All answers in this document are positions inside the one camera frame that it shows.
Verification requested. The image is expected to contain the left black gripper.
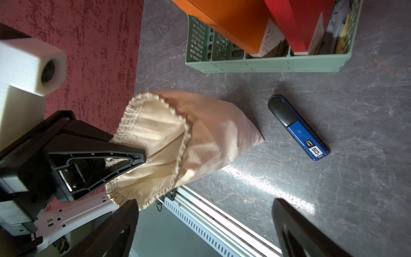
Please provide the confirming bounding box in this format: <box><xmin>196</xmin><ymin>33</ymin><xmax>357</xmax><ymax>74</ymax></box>
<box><xmin>1</xmin><ymin>110</ymin><xmax>146</xmax><ymax>235</ymax></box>

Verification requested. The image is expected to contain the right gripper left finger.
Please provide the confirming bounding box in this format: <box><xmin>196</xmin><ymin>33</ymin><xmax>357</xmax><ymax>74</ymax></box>
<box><xmin>66</xmin><ymin>199</ymin><xmax>139</xmax><ymax>257</ymax></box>

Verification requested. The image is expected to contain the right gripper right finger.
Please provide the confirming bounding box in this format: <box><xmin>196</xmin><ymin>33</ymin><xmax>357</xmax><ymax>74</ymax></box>
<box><xmin>272</xmin><ymin>198</ymin><xmax>351</xmax><ymax>257</ymax></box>

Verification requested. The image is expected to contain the beige cloth soil bag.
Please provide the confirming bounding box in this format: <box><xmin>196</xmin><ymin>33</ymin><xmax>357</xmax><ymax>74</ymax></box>
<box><xmin>106</xmin><ymin>91</ymin><xmax>264</xmax><ymax>210</ymax></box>

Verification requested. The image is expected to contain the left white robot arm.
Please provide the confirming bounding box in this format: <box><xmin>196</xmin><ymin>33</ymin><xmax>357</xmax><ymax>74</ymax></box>
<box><xmin>1</xmin><ymin>110</ymin><xmax>146</xmax><ymax>257</ymax></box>

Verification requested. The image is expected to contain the blue black stapler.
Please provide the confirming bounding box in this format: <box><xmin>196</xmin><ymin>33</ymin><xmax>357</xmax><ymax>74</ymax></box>
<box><xmin>268</xmin><ymin>95</ymin><xmax>330</xmax><ymax>161</ymax></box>

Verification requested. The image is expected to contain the green file organizer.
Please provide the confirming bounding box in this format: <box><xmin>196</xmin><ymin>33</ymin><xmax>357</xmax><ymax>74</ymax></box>
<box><xmin>185</xmin><ymin>1</ymin><xmax>363</xmax><ymax>73</ymax></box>

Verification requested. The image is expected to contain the red folder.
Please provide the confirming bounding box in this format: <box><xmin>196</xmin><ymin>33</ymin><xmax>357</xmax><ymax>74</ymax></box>
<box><xmin>265</xmin><ymin>0</ymin><xmax>335</xmax><ymax>56</ymax></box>

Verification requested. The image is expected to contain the orange folder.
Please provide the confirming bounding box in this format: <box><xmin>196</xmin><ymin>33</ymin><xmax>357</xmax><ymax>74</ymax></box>
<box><xmin>174</xmin><ymin>0</ymin><xmax>285</xmax><ymax>57</ymax></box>

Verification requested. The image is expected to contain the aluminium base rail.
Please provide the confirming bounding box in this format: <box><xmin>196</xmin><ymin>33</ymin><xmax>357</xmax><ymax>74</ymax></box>
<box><xmin>128</xmin><ymin>184</ymin><xmax>283</xmax><ymax>257</ymax></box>

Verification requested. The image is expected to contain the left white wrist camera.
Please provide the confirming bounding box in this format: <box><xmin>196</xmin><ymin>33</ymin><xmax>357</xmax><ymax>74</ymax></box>
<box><xmin>1</xmin><ymin>38</ymin><xmax>67</xmax><ymax>149</ymax></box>

